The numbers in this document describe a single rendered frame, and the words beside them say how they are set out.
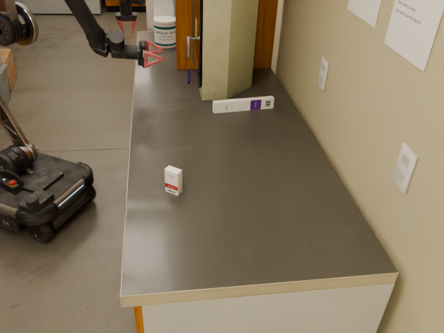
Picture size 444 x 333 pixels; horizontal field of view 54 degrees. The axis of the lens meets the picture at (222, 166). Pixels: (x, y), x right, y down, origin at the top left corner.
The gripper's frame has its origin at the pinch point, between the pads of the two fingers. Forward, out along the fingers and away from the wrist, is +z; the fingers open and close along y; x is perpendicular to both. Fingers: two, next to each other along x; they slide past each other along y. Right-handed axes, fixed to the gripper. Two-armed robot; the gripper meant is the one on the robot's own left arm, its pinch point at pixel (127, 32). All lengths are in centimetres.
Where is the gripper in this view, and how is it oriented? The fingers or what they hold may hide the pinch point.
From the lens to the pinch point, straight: 229.1
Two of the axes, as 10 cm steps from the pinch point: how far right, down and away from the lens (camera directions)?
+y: 9.9, -0.5, 1.3
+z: -0.3, 8.3, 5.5
